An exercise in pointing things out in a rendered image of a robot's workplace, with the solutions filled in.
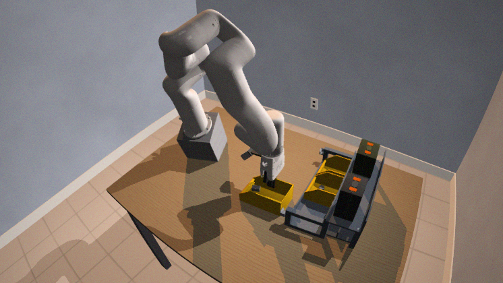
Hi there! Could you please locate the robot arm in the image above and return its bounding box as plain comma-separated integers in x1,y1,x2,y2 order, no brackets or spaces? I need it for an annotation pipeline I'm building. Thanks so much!
158,9,284,160

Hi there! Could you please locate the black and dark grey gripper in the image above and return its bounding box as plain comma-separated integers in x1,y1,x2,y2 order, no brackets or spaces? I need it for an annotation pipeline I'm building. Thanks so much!
260,152,285,188

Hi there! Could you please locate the yellow bin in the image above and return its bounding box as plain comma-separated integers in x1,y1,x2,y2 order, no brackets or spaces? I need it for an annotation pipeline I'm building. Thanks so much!
317,155,351,177
240,175,294,216
305,172,344,208

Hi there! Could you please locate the grey slanted shelf rack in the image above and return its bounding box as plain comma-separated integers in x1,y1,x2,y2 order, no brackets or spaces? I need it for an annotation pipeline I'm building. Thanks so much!
280,147,387,249

